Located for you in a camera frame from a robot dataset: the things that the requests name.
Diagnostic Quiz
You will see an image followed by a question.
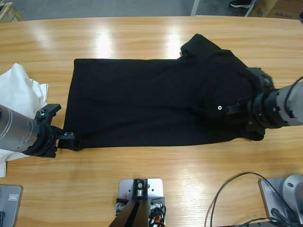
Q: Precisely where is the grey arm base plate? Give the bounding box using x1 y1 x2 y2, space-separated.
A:
258 175 303 224
0 184 22 227

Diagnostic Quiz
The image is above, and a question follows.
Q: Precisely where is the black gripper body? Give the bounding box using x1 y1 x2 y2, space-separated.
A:
244 90 285 131
23 113 64 159

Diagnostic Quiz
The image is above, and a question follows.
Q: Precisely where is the brown cardboard box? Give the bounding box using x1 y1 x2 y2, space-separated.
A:
256 0 303 20

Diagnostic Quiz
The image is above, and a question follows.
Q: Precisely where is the black Unitree polo shirt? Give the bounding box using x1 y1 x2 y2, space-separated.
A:
62 33 267 149

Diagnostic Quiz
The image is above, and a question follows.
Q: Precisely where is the white metal post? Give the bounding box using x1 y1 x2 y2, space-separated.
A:
190 0 202 17

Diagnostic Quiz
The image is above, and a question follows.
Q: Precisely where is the black white shoe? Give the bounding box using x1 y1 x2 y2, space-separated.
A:
229 0 254 9

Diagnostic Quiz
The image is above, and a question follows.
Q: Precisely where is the white Unitree T-shirt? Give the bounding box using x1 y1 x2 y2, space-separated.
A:
0 63 50 164
0 151 37 178

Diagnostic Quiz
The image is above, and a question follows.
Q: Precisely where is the black cable at base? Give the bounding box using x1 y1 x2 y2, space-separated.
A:
208 172 289 227

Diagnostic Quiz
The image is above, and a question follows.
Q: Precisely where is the white block with dark post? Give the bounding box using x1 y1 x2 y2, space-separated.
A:
114 178 167 227

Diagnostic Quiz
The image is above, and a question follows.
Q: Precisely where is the wooden pallet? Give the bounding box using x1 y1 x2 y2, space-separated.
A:
0 1 24 23

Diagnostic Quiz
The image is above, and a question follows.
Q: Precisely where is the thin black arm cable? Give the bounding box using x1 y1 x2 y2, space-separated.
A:
291 76 303 90

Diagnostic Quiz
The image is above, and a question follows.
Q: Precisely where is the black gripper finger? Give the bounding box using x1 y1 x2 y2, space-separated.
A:
245 67 276 93
34 104 62 122
224 102 254 115
57 132 84 152

